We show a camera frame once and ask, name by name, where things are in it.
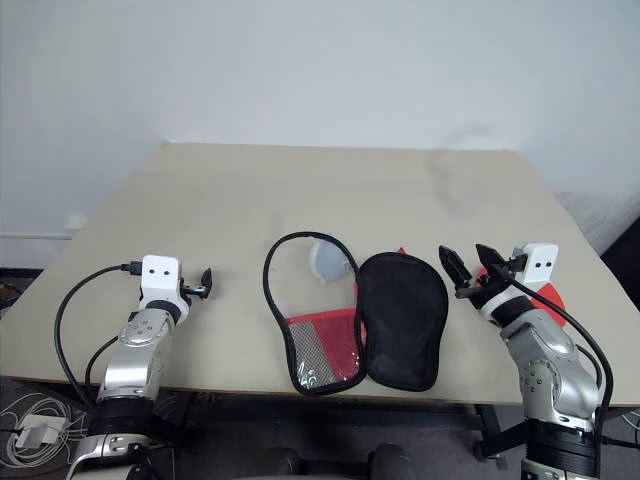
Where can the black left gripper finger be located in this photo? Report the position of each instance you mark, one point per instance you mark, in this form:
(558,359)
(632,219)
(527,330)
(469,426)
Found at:
(207,277)
(202,293)

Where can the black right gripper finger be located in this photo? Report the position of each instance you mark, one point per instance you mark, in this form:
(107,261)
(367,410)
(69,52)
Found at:
(456,267)
(490,258)

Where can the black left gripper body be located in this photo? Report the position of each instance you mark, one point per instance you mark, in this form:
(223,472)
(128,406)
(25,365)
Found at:
(191,290)

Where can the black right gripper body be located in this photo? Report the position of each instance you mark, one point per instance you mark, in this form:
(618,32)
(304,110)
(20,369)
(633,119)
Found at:
(492,285)

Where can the red table tennis paddle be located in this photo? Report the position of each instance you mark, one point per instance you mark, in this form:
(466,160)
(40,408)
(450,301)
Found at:
(547,297)

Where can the red black paddle case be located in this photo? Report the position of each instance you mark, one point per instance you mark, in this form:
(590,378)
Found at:
(400,320)

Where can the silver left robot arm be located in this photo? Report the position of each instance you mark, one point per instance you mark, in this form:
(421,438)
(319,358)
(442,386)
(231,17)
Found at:
(135,350)

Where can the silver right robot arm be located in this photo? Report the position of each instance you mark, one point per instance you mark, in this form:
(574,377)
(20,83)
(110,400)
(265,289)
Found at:
(555,370)

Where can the black furniture piece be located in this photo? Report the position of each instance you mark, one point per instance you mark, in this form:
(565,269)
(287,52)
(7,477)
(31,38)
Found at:
(625,250)

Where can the white power adapter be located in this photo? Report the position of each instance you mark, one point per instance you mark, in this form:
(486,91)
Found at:
(37,432)

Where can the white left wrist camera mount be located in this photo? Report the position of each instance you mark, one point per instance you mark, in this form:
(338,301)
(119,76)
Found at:
(160,280)

